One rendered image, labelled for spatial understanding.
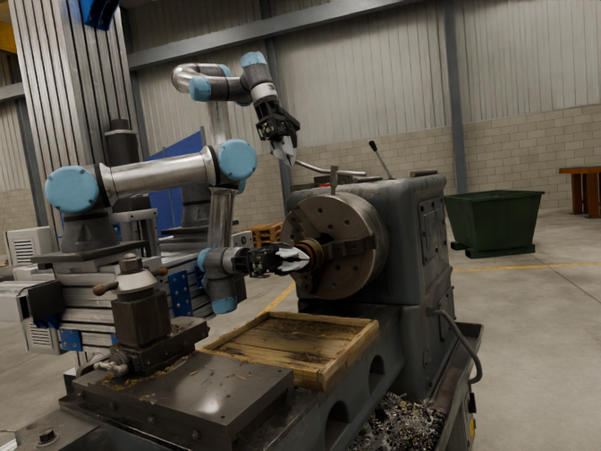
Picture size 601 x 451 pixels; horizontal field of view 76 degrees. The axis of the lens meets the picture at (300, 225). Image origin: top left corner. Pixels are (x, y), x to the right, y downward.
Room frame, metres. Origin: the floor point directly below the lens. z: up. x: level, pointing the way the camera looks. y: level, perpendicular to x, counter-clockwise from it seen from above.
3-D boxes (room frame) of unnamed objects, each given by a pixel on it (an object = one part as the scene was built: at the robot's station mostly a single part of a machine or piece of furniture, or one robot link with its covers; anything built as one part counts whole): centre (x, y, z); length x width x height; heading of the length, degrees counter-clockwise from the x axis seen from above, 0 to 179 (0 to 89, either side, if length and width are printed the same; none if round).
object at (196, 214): (1.58, 0.40, 1.21); 0.15 x 0.15 x 0.10
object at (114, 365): (0.72, 0.30, 0.99); 0.20 x 0.10 x 0.05; 147
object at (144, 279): (0.69, 0.31, 1.13); 0.08 x 0.08 x 0.03
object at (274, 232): (9.45, 0.86, 0.22); 1.25 x 0.86 x 0.44; 166
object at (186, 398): (0.66, 0.26, 0.95); 0.43 x 0.17 x 0.05; 57
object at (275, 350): (0.94, 0.06, 0.89); 0.36 x 0.30 x 0.04; 57
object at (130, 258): (0.69, 0.31, 1.17); 0.04 x 0.04 x 0.03
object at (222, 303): (1.15, 0.26, 0.98); 0.11 x 0.08 x 0.11; 22
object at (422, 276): (1.52, -0.29, 1.06); 0.59 x 0.48 x 0.39; 147
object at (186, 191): (1.58, 0.40, 1.33); 0.13 x 0.12 x 0.14; 117
